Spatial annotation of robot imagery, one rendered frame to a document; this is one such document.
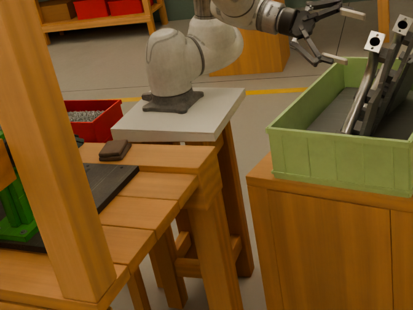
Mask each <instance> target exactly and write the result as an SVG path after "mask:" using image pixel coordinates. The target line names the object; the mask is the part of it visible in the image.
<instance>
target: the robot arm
mask: <svg viewBox="0 0 413 310"><path fill-rule="evenodd" d="M305 5H306V7H305V10H303V11H300V10H297V9H293V8H290V7H286V6H285V4H284V3H281V2H277V1H272V0H194V11H195V15H194V16H193V18H192V19H191V21H190V22H189V29H188V33H187V36H186V37H185V36H184V34H182V32H180V31H178V30H175V29H173V28H165V29H161V30H158V31H155V32H153V33H152V34H151V36H150V37H149V39H148V40H147V44H146V51H145V62H146V72H147V78H148V81H149V86H150V88H151V92H147V93H143V94H142V96H141V97H142V99H143V100H145V101H149V103H147V104H146V105H144V106H143V107H142V109H143V111H144V112H148V111H155V112H165V113H178V114H185V113H187V111H188V109H189V108H190V107H191V106H192V105H193V104H194V103H195V102H196V101H197V100H199V99H200V98H202V97H203V96H204V93H203V92H202V91H193V90H192V83H191V81H193V80H194V79H196V78H197V77H198V76H201V75H204V74H209V73H212V72H215V71H217V70H220V69H222V68H225V67H227V66H228V65H230V64H231V63H233V62H234V61H236V59H237V58H238V57H239V56H240V55H241V54H242V51H243V45H244V43H243V37H242V34H241V32H240V31H239V29H238V28H241V29H244V30H258V31H261V32H265V33H269V34H274V35H276V34H278V33H280V34H283V35H286V36H291V37H293V39H292V41H289V46H290V48H292V49H294V50H296V51H298V52H299V53H300V54H301V55H302V56H303V57H304V58H305V59H306V60H307V61H308V62H309V63H310V64H311V65H313V66H314V67H317V65H318V64H319V63H321V62H324V63H328V64H331V65H332V64H333V63H334V62H336V63H340V64H342V65H348V60H347V59H346V58H342V57H338V56H335V55H331V54H327V53H324V52H322V54H320V53H319V51H318V49H317V48H316V46H315V44H314V43H313V41H312V40H311V38H310V35H312V32H313V29H314V27H315V23H316V22H318V21H319V20H321V19H323V18H326V17H328V16H331V15H334V14H336V13H338V12H340V14H341V15H344V16H347V17H351V18H356V19H359V20H364V21H365V19H366V14H365V13H362V12H357V11H354V8H352V7H349V6H345V5H343V4H342V0H322V1H315V2H313V1H306V2H305ZM324 8H327V9H325V10H322V11H319V12H314V13H312V14H310V13H309V11H312V10H317V9H324ZM302 38H304V40H305V42H306V43H307V44H308V46H309V47H310V49H311V51H312V52H313V54H314V56H315V57H316V58H315V59H314V58H313V57H312V56H311V55H310V54H309V53H308V52H307V51H306V50H305V49H304V48H303V47H302V46H301V45H299V43H298V41H297V40H298V39H302Z"/></svg>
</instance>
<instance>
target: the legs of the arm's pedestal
mask: <svg viewBox="0 0 413 310"><path fill-rule="evenodd" d="M128 143H131V144H148V145H180V142H128ZM185 145H191V146H215V147H216V152H217V157H218V163H219V169H220V173H221V180H222V186H223V187H222V189H221V191H222V196H223V201H224V207H225V211H226V217H227V224H228V227H229V234H230V240H231V244H232V250H233V254H234V260H235V267H236V270H237V276H242V277H251V275H252V273H253V270H254V261H253V254H252V250H251V243H250V236H249V232H248V225H247V220H246V213H245V206H244V202H243V195H242V188H241V184H240V177H239V172H238V165H237V158H236V154H235V147H234V140H233V136H232V129H231V124H230V120H229V122H228V123H227V125H226V126H225V128H224V129H223V131H222V132H221V134H220V135H219V137H218V138H217V140H216V141H203V142H185ZM175 219H176V224H177V227H178V232H179V235H178V237H177V238H176V240H174V237H173V232H172V228H171V224H170V225H169V227H168V228H167V229H166V231H165V232H164V233H163V234H162V236H161V237H160V239H159V240H156V241H157V242H156V243H155V244H154V246H153V249H154V253H155V258H156V261H157V265H158V268H159V273H160V277H161V280H162V284H163V289H164V292H165V296H166V299H167V303H168V307H169V308H178V309H183V308H184V306H185V304H186V302H187V300H188V295H187V291H186V286H185V283H184V278H183V277H192V278H199V279H202V273H201V270H200V265H199V260H198V256H197V251H196V247H195V242H194V237H193V234H192V229H191V224H190V220H189V215H188V211H187V209H181V210H180V211H179V213H178V214H177V216H176V217H175Z"/></svg>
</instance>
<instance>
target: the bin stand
mask: <svg viewBox="0 0 413 310"><path fill-rule="evenodd" d="M149 257H150V260H151V264H152V268H153V272H154V275H155V280H156V282H157V286H158V287H160V288H163V284H162V280H161V277H160V273H159V268H158V265H157V261H156V258H155V253H154V249H153V247H152V248H151V250H150V251H149ZM127 286H128V289H129V292H130V296H131V299H132V303H133V306H134V309H135V310H151V307H150V304H149V300H148V296H147V293H146V289H145V287H144V282H143V278H142V276H141V272H140V267H139V266H138V267H137V269H136V270H135V272H134V273H133V274H132V275H131V276H130V279H129V280H128V282H127Z"/></svg>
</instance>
